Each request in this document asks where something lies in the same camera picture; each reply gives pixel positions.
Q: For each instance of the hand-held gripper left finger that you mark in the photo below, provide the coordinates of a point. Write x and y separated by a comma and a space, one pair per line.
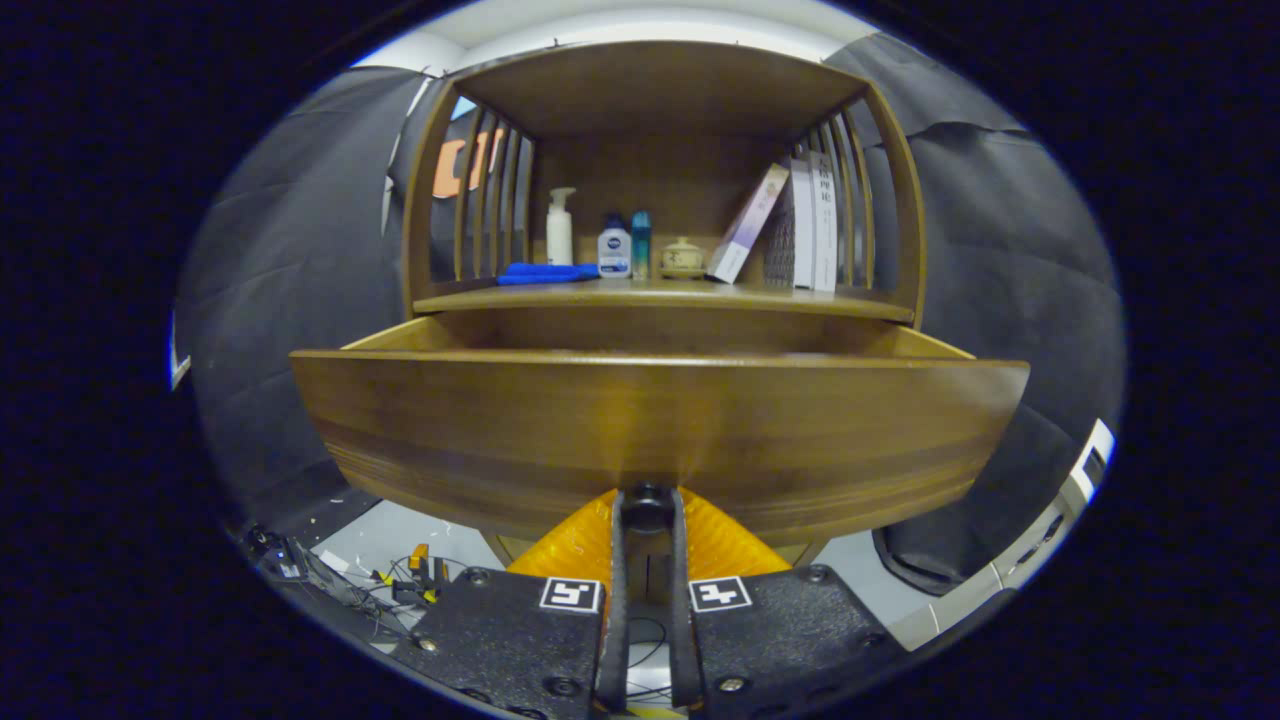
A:
500, 640

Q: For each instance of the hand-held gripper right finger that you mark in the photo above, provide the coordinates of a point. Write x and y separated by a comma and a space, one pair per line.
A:
790, 640

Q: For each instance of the wooden drawer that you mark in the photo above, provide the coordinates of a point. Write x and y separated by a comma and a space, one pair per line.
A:
500, 430

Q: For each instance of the wooden countertop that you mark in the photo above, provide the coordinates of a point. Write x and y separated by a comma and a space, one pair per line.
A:
660, 294

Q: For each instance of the wooden cabinet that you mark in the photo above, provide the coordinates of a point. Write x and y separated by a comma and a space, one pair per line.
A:
660, 100

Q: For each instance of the yellow connector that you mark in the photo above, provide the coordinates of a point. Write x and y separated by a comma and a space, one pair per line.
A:
420, 560

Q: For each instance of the black electronic device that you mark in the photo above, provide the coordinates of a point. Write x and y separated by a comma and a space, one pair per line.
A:
285, 560

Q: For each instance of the white appliance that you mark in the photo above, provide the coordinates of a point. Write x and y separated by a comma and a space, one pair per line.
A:
1080, 480

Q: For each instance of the blue folded cloth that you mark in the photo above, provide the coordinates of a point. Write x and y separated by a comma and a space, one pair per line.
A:
545, 273

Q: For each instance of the patterned cover book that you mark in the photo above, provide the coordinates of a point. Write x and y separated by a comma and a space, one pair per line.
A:
782, 245

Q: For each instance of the beige lidded tea cup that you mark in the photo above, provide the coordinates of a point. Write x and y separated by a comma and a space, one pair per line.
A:
683, 258

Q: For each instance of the white bottle blue cap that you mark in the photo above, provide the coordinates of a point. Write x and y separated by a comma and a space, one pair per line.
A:
614, 252

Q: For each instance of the white pump bottle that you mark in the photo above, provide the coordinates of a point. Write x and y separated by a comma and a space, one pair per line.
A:
560, 235

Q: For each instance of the teal glass bottle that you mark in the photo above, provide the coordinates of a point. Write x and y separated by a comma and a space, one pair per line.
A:
641, 248

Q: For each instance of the purple cover book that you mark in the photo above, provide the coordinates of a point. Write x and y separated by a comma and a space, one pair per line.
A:
745, 225

